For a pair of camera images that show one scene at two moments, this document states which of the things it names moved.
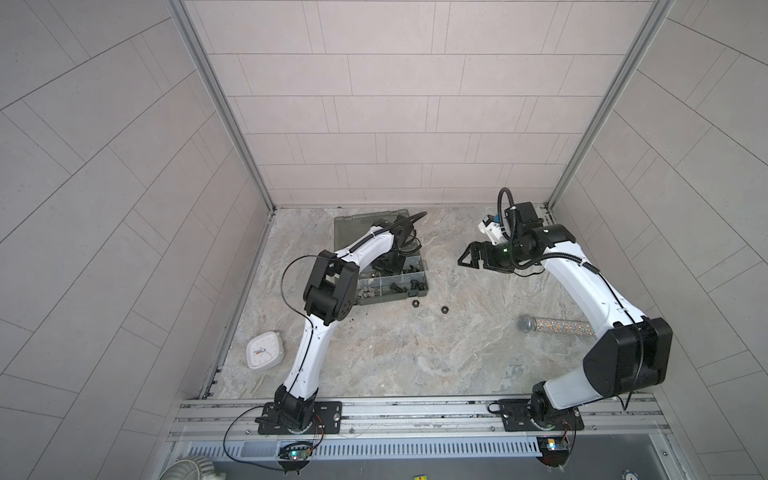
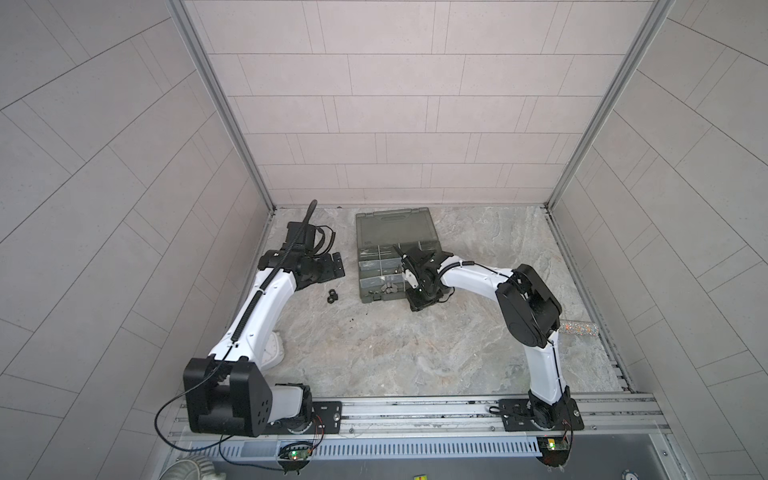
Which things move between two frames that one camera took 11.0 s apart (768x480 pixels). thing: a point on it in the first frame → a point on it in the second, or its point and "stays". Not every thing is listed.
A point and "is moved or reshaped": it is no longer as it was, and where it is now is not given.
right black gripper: (487, 259) → (414, 303)
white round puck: (265, 350) stays
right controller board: (552, 450) stays
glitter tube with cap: (528, 323) stays
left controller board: (294, 456) stays
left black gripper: (395, 269) → (327, 272)
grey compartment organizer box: (375, 286) is moved or reshaped
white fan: (192, 467) stays
